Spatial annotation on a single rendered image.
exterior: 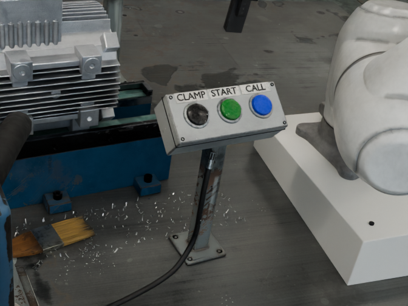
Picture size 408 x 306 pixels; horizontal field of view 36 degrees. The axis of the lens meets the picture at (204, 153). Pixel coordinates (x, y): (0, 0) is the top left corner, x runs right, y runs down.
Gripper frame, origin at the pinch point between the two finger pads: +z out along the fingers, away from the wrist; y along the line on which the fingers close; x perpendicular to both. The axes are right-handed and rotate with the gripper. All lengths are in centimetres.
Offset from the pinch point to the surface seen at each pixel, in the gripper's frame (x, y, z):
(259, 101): 5.4, -26.9, -0.8
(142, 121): 15.5, -10.0, 16.4
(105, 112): 22.5, -11.7, 13.3
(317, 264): -10.0, -35.1, 24.8
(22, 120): 39, -60, -22
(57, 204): 29.2, -18.0, 27.4
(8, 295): 40, -73, -23
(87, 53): 26.8, -12.9, 2.0
